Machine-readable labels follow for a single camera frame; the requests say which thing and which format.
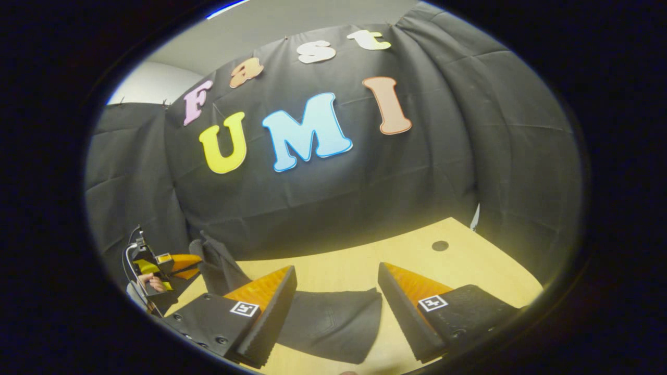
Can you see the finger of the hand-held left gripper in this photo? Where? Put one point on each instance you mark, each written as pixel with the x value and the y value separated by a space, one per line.
pixel 185 263

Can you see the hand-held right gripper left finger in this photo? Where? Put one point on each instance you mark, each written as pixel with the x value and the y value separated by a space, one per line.
pixel 273 312

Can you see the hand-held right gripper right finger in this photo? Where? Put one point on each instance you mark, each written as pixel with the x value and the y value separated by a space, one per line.
pixel 404 317

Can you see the black jeans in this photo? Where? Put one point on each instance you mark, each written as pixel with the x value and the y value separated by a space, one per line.
pixel 333 323

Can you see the round black table grommet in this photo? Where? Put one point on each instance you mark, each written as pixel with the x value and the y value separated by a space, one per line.
pixel 440 246

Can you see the black backdrop cloth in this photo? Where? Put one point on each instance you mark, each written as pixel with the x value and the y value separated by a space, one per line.
pixel 469 156

